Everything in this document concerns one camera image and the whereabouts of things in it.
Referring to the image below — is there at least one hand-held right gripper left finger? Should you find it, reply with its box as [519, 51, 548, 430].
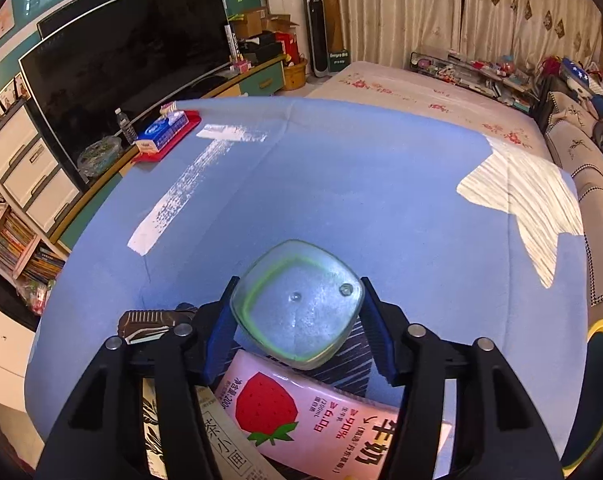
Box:
[34, 275, 242, 480]

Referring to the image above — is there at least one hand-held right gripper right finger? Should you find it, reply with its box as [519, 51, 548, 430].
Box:
[359, 275, 565, 480]

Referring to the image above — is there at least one clear plastic container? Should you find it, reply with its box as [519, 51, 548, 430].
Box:
[230, 240, 367, 371]

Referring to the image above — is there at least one black striped packet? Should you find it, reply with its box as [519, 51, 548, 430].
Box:
[305, 322, 383, 402]

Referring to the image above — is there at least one pink strawberry milk carton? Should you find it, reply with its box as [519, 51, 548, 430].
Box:
[214, 350, 455, 480]

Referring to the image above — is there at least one pile of colourful packets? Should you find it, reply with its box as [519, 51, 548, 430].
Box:
[19, 280, 58, 314]

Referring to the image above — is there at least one red tray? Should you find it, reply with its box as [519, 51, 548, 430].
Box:
[130, 110, 203, 164]

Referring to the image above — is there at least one blue tissue pack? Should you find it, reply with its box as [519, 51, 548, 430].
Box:
[136, 112, 189, 154]

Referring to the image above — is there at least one glass bowl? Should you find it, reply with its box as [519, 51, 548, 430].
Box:
[76, 136, 124, 177]

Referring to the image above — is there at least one clear water bottle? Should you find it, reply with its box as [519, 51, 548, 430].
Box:
[114, 108, 139, 145]

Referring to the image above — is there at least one shelf of books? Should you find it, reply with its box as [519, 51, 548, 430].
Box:
[0, 160, 65, 282]

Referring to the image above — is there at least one beige floral cloth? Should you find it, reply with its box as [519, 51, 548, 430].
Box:
[305, 60, 553, 162]

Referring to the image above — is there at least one white drawer unit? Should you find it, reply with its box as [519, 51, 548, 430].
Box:
[0, 105, 83, 224]

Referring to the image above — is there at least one beige covered sofa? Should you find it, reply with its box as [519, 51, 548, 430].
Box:
[544, 90, 603, 312]

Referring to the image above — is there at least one yellow basket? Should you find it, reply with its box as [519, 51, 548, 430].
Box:
[282, 57, 309, 91]

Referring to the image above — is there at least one cluttered glass shelf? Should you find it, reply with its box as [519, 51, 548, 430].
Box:
[410, 47, 538, 112]

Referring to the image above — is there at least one black box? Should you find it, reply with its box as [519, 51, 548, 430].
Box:
[239, 35, 288, 61]

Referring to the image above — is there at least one red bag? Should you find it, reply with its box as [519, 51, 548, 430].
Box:
[276, 32, 300, 64]

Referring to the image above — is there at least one black curved television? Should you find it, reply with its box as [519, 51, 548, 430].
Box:
[19, 0, 232, 175]

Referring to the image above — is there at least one open cardboard box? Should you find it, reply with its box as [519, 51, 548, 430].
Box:
[232, 7, 270, 39]
[262, 14, 300, 37]

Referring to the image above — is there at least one row of picture frames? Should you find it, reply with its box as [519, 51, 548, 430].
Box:
[0, 72, 33, 122]

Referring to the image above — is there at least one black tower fan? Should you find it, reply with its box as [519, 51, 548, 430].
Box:
[303, 0, 331, 79]

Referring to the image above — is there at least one blue star print bag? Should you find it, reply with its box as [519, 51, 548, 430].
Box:
[561, 57, 603, 104]

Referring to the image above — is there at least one beige patterned curtain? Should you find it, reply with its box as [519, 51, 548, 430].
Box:
[329, 0, 465, 67]
[459, 0, 603, 77]

